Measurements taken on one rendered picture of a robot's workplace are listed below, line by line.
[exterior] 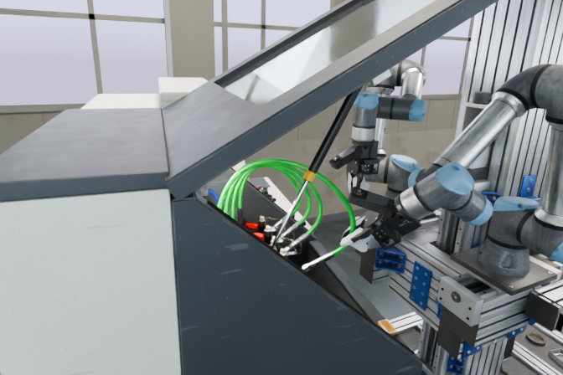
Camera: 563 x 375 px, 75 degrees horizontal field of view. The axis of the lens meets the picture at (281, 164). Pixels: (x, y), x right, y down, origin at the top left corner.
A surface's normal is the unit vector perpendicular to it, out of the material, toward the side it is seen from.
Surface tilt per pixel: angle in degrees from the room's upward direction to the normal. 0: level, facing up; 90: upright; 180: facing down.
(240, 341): 90
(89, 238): 90
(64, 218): 90
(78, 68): 90
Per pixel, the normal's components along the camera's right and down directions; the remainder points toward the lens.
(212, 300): 0.31, 0.29
